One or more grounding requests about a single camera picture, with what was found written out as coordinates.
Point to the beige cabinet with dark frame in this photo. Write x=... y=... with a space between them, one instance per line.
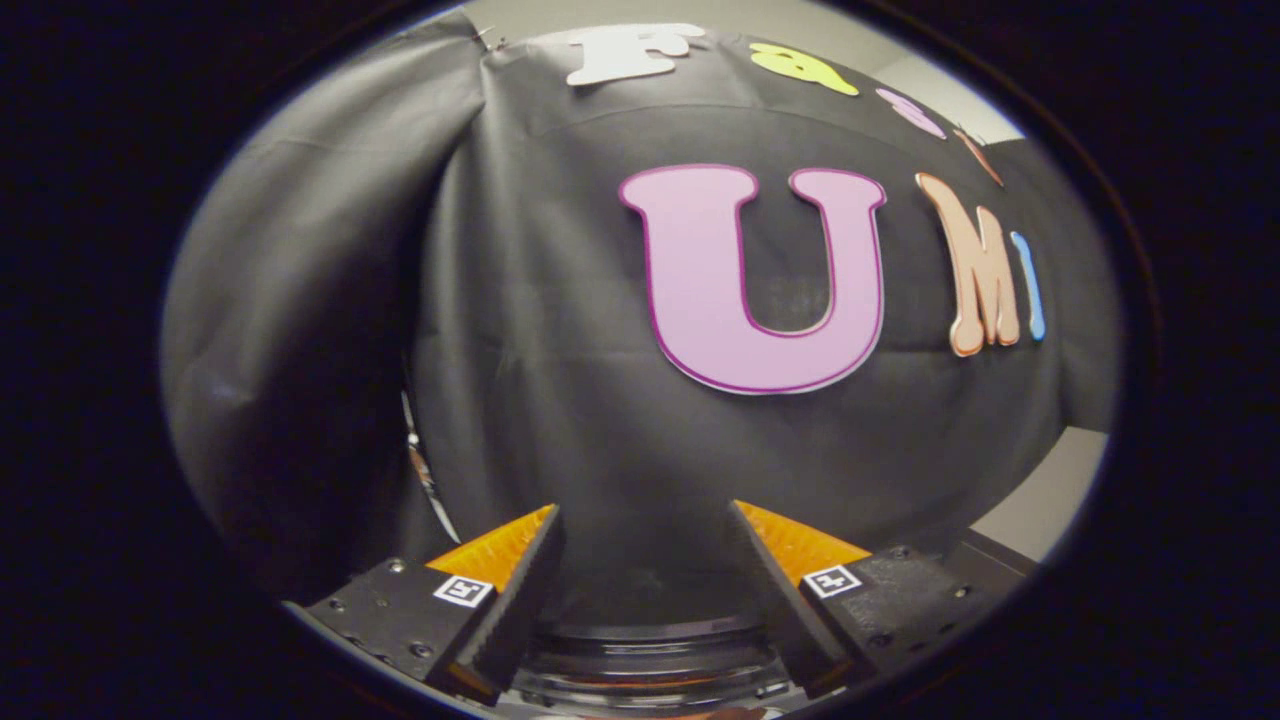
x=1045 y=490

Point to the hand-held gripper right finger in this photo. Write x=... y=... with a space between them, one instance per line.
x=770 y=590

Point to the black backdrop cloth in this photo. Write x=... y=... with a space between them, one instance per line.
x=540 y=330

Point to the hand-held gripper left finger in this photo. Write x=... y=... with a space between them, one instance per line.
x=520 y=590

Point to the grey washing machine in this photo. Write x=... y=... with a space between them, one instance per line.
x=650 y=660

